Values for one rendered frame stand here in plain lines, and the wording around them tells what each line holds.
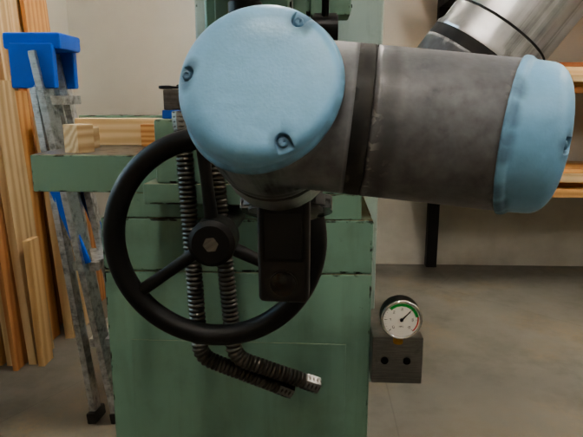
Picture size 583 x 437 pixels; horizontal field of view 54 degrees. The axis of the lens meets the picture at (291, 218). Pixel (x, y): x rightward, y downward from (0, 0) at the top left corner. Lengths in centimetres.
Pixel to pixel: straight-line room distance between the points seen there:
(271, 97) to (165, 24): 313
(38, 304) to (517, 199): 208
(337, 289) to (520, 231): 274
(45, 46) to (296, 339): 112
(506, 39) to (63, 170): 72
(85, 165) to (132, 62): 252
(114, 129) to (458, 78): 87
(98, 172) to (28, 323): 145
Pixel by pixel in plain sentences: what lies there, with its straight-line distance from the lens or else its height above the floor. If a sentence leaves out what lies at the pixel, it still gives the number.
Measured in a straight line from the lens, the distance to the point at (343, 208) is 90.
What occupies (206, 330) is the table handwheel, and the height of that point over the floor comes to 69.
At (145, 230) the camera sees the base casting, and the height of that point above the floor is 78.
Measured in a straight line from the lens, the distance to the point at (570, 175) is 310.
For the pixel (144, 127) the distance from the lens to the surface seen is 108.
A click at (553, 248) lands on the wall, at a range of 370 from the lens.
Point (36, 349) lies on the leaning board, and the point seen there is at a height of 7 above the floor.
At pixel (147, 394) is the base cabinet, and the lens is 105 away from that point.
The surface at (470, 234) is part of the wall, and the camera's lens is 352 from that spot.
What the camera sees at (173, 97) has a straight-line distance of 82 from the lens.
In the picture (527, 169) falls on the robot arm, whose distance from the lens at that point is 33.
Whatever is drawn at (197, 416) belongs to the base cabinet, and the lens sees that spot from 105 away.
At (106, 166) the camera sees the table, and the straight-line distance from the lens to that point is 95.
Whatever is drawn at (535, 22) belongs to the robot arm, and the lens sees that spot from 47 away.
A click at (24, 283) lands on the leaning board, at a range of 231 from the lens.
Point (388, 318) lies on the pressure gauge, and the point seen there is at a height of 66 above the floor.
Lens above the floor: 99
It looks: 12 degrees down
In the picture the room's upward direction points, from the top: straight up
